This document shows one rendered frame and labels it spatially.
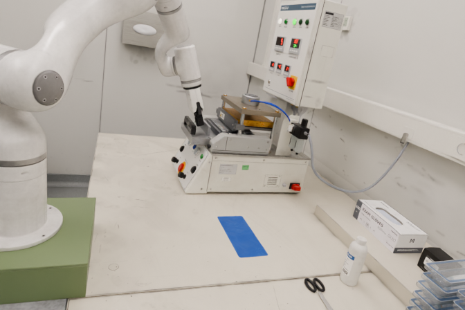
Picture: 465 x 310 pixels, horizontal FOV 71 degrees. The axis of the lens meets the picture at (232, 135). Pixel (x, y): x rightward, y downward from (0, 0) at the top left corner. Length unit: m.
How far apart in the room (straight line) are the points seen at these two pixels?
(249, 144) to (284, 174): 0.23
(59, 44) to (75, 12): 0.11
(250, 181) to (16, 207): 0.86
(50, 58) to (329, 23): 1.01
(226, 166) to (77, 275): 0.70
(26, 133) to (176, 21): 0.61
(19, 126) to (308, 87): 1.01
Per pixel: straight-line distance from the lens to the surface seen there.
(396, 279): 1.13
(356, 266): 1.06
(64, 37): 0.82
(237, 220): 1.22
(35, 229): 0.93
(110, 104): 2.78
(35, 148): 0.83
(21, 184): 0.85
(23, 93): 0.73
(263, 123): 1.40
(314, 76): 1.39
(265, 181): 1.43
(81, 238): 0.91
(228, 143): 1.30
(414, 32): 1.58
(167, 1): 1.14
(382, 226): 1.28
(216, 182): 1.35
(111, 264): 0.97
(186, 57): 1.30
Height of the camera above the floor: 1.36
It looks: 16 degrees down
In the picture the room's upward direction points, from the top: 11 degrees clockwise
